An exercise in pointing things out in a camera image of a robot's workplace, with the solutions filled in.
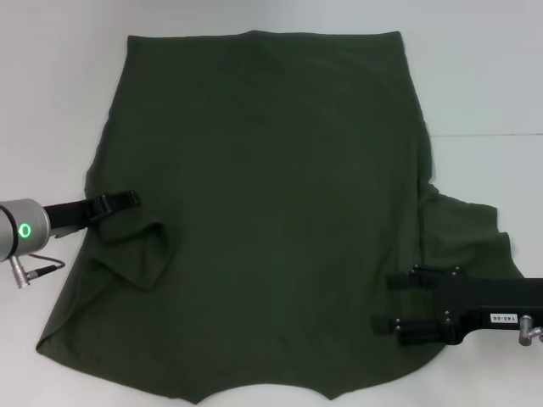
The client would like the arm connector cable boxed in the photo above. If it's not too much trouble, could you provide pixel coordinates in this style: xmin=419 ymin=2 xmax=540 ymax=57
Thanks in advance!
xmin=517 ymin=315 xmax=543 ymax=348
xmin=15 ymin=253 xmax=67 ymax=290

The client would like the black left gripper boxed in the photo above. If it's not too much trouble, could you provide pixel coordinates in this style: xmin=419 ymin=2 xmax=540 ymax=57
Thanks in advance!
xmin=41 ymin=189 xmax=143 ymax=239

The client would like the dark green shirt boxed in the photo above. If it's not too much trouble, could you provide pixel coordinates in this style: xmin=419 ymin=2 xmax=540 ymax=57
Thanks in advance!
xmin=35 ymin=30 xmax=527 ymax=404

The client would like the right arm connector cable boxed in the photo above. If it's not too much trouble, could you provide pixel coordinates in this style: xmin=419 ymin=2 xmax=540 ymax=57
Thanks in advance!
xmin=517 ymin=315 xmax=543 ymax=348

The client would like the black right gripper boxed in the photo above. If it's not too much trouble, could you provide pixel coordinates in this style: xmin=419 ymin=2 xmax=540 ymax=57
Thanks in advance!
xmin=371 ymin=265 xmax=543 ymax=348

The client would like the left arm connector cable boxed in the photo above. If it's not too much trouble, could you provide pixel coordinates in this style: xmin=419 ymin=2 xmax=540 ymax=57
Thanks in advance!
xmin=15 ymin=253 xmax=67 ymax=290

